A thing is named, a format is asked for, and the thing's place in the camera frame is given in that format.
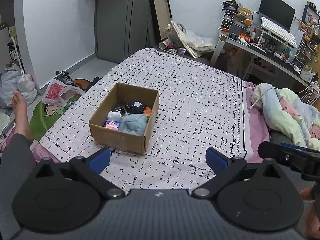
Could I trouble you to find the grey door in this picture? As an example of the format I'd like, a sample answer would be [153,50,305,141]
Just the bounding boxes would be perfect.
[95,0,155,63]

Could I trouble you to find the white paper cup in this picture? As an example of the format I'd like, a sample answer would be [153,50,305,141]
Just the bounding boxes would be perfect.
[158,38,172,50]

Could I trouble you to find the person's bare foot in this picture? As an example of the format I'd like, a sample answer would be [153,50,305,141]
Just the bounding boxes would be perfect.
[11,91,34,144]

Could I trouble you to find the red patterned plastic bag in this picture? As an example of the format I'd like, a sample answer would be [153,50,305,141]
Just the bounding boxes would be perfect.
[42,79,85,107]

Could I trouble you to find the white soft object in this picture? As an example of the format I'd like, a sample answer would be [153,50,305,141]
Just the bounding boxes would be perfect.
[107,111,122,122]

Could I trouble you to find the black picture frame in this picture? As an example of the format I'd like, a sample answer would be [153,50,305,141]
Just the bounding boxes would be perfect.
[149,0,172,43]

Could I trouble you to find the white keyboard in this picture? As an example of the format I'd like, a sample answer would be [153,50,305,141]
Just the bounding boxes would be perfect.
[260,17,297,48]

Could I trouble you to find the white grey desk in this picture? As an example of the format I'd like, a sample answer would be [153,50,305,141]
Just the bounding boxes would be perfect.
[209,29,310,87]

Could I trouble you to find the white charging cable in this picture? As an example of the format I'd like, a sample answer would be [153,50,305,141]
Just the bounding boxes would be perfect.
[248,87,276,110]

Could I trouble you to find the person's right hand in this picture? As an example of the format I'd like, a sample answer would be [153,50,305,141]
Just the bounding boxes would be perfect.
[299,187,320,239]

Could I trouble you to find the orange soft object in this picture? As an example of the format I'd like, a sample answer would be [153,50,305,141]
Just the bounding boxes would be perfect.
[143,107,152,118]

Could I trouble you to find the light blue plush toy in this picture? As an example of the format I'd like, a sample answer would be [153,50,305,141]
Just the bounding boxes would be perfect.
[118,114,148,136]

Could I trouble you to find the black monitor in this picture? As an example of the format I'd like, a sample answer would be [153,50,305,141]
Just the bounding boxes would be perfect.
[258,0,296,31]

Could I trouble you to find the white plastic bag pile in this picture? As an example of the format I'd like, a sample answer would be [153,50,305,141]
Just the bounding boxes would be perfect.
[1,64,37,108]

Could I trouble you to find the small drawer organizer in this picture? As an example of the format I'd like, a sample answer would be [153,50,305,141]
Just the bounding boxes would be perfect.
[220,10,247,35]

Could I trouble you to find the brown cardboard box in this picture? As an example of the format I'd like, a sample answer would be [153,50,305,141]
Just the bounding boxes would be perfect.
[89,83,159,155]

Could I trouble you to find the pastel cartoon blanket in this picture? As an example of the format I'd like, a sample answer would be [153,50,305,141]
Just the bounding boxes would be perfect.
[251,83,319,150]

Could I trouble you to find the green cartoon floor mat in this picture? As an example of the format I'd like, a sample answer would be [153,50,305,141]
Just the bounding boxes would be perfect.
[30,94,81,141]

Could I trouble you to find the white black patterned bedspread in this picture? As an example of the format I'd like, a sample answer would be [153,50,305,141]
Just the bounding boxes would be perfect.
[40,48,253,192]

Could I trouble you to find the black cable on bed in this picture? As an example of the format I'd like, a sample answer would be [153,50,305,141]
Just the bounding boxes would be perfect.
[232,76,256,90]

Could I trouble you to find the pink bed sheet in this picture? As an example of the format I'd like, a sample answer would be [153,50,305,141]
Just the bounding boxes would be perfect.
[242,81,270,163]

